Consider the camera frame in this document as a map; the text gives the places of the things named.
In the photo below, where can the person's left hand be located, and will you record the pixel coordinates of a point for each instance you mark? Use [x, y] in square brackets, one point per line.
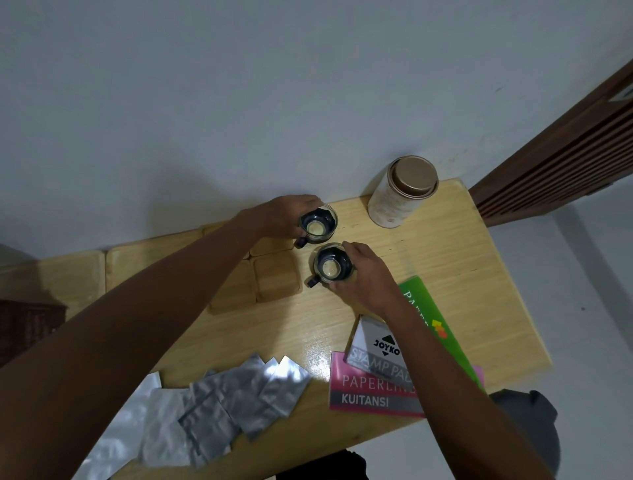
[277, 220]

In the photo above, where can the person's right forearm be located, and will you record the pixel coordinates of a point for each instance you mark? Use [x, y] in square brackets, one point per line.
[445, 395]

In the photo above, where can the person's right hand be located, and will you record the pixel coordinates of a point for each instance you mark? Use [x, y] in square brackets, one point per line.
[371, 282]

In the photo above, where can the person's left fingers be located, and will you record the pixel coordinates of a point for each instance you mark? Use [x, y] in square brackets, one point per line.
[307, 201]

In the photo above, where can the pink receipt book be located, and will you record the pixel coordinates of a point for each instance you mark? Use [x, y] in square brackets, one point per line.
[366, 395]

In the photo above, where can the green paper book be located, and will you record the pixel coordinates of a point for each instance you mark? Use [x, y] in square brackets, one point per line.
[420, 299]

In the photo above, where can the grey stamp pad box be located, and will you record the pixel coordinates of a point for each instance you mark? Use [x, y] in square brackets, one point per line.
[368, 341]

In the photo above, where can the pile of silver foil packets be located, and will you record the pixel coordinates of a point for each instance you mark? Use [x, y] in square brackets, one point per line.
[237, 400]

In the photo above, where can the person's left forearm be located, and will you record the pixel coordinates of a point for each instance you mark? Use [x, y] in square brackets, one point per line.
[123, 336]

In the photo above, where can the person's black shirt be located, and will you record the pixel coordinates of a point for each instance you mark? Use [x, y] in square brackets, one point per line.
[324, 467]

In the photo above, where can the brown louvred wooden door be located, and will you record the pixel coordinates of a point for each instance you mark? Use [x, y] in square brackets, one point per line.
[559, 163]

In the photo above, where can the dark brown wooden furniture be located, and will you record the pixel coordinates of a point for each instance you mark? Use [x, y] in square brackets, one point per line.
[29, 329]

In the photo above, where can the person's right thumb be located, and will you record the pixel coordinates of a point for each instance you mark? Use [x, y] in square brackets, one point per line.
[342, 288]

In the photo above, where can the square wooden coaster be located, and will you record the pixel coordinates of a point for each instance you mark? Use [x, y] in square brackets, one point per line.
[278, 277]
[273, 247]
[233, 291]

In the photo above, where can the person's grey trousers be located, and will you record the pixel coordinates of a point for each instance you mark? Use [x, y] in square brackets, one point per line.
[526, 430]

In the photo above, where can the cream canister with brown lid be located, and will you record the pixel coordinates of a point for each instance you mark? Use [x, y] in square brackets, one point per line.
[400, 198]

